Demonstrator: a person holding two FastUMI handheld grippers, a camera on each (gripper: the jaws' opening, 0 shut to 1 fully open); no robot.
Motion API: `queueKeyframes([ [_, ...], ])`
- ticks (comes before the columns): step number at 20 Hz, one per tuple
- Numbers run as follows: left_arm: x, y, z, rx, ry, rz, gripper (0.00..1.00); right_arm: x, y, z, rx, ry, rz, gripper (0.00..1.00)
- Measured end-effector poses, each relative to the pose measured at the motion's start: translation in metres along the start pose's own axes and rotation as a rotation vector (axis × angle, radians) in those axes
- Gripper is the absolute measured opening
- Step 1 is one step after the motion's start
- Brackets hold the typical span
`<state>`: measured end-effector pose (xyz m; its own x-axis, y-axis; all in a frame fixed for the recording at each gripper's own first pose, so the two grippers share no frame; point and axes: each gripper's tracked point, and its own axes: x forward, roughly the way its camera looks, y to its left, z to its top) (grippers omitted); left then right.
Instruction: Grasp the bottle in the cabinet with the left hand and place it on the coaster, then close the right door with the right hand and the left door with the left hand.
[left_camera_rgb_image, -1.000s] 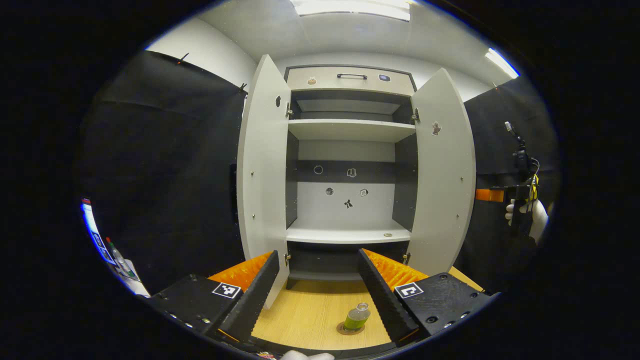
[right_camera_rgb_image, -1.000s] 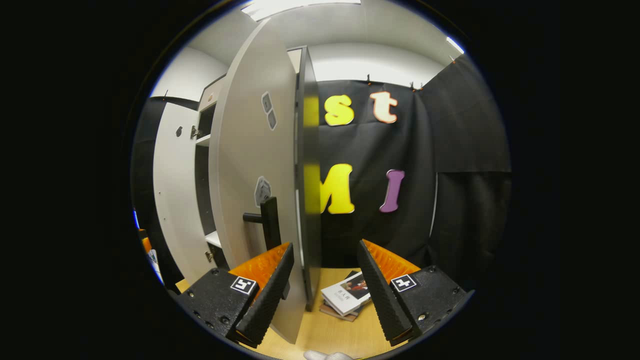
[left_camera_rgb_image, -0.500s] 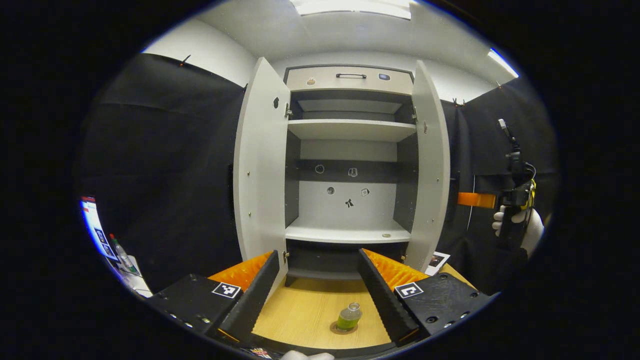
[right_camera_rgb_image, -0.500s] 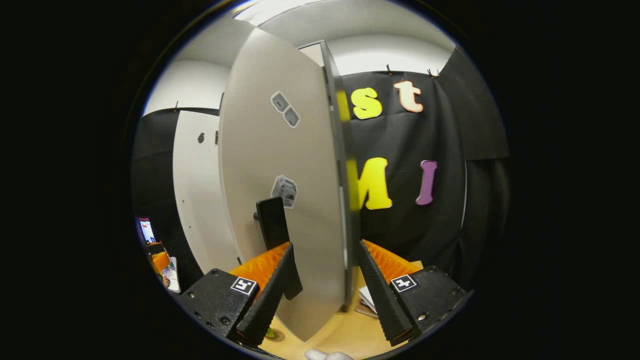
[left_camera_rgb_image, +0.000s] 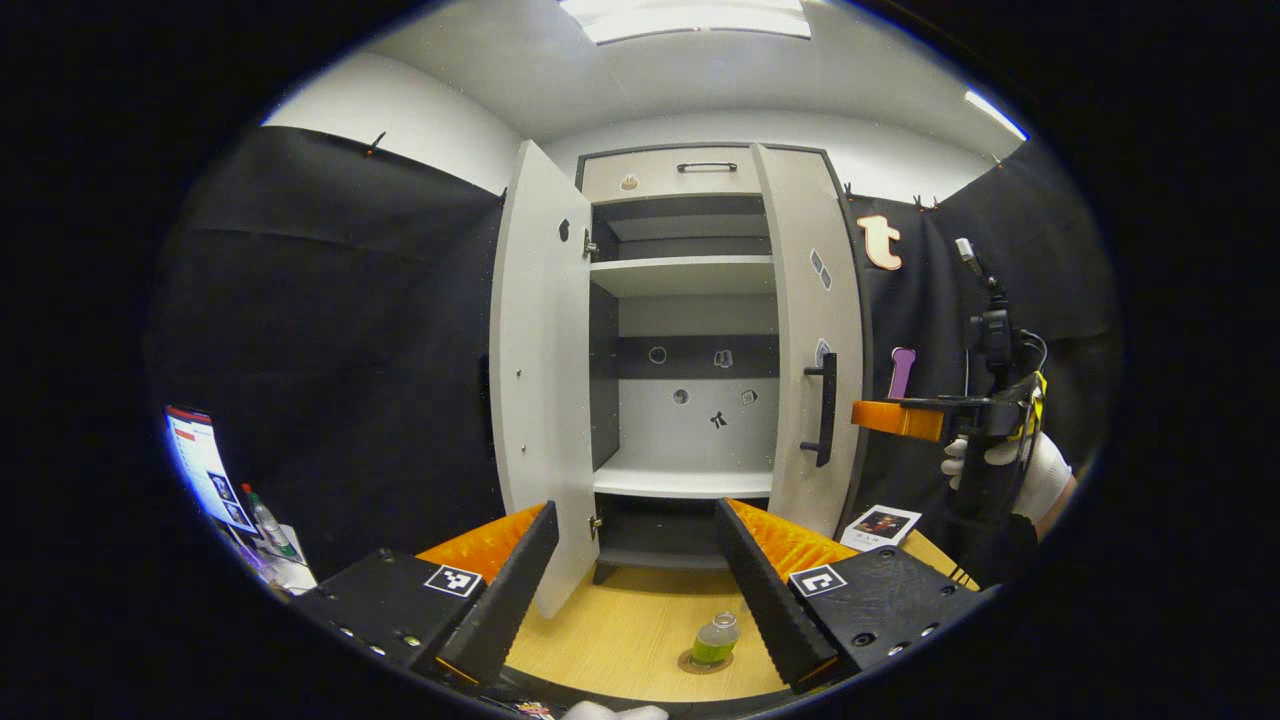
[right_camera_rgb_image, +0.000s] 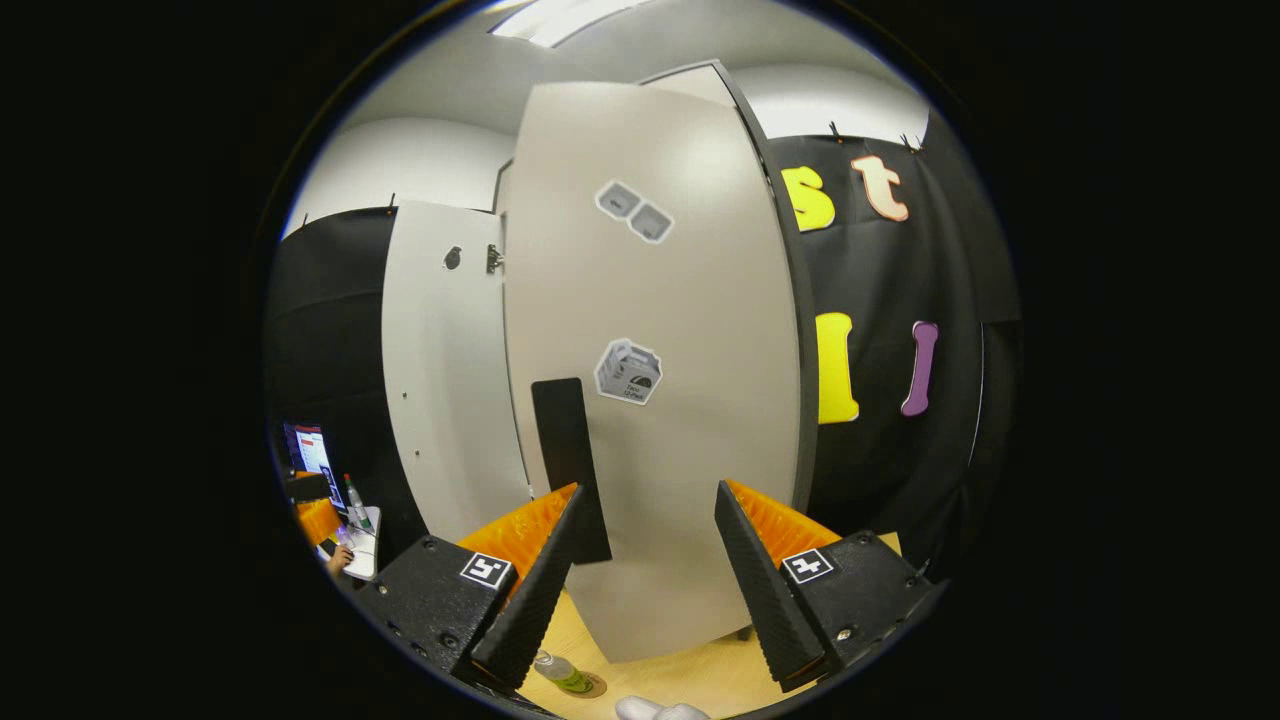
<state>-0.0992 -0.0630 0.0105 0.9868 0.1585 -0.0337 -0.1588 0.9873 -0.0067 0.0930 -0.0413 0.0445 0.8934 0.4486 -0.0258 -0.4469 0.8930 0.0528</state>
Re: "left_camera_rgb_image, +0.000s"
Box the grey cabinet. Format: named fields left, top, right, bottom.
left=575, top=143, right=871, bottom=586

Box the white paper sheet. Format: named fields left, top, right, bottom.
left=235, top=525, right=319, bottom=596

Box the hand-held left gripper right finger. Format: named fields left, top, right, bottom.
left=714, top=497, right=986, bottom=694

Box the clear bottle with green label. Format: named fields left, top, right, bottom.
left=690, top=613, right=741, bottom=668

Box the computer monitor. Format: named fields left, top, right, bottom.
left=163, top=404, right=259, bottom=536

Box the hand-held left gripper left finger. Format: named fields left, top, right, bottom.
left=290, top=500, right=561, bottom=691

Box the small ceiling light panel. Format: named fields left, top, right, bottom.
left=963, top=90, right=1031, bottom=143

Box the red cap clear bottle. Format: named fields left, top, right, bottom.
left=240, top=483, right=299, bottom=561

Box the white cover book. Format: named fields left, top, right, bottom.
left=840, top=504, right=923, bottom=553

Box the black door handle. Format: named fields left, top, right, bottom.
left=799, top=352, right=839, bottom=468

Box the grey cabinet door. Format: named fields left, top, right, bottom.
left=489, top=139, right=601, bottom=620
left=750, top=143, right=867, bottom=541

